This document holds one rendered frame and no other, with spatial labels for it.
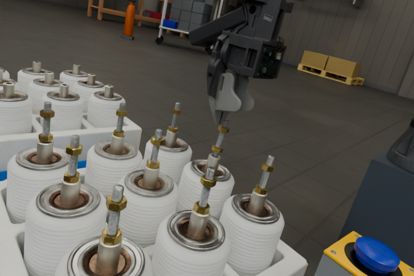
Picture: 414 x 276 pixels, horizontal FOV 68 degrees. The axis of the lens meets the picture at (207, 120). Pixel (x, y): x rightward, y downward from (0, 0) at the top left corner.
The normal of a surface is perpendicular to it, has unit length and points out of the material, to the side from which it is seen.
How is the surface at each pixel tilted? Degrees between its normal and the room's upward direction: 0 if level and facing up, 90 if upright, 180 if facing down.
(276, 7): 89
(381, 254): 0
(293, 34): 90
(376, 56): 90
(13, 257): 0
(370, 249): 0
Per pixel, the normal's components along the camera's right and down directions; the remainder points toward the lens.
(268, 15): -0.66, 0.07
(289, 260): 0.22, -0.93
